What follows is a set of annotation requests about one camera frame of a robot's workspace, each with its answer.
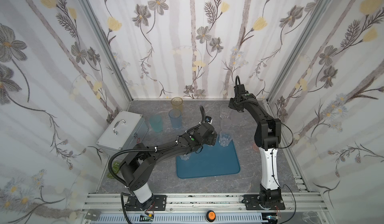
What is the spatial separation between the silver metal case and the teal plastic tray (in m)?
0.29

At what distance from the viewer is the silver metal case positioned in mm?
814

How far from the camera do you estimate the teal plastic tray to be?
86cm
